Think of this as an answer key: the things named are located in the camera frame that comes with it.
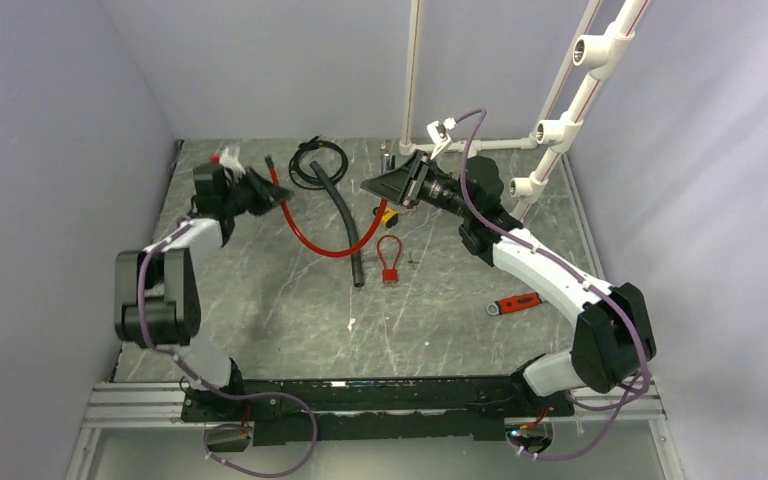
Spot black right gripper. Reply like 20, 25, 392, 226
361, 149, 475, 220

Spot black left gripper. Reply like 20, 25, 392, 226
223, 165, 295, 217

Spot yellow padlock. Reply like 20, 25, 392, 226
373, 207, 399, 229

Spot small silver keys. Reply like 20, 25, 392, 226
379, 140, 395, 174

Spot red cable bike lock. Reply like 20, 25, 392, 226
269, 150, 407, 262

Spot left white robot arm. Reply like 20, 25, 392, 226
113, 162, 293, 420

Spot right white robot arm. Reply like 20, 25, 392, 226
361, 154, 657, 415

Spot coiled black cable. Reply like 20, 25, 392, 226
289, 136, 350, 191

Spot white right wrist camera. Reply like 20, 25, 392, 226
426, 117, 457, 161

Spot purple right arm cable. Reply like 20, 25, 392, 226
456, 109, 654, 463

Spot black corrugated hose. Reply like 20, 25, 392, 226
309, 160, 367, 289

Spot red handled wrench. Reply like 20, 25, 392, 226
485, 292, 542, 316

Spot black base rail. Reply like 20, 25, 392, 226
181, 375, 574, 446

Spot white pvc pipe frame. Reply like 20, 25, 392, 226
397, 1, 650, 216

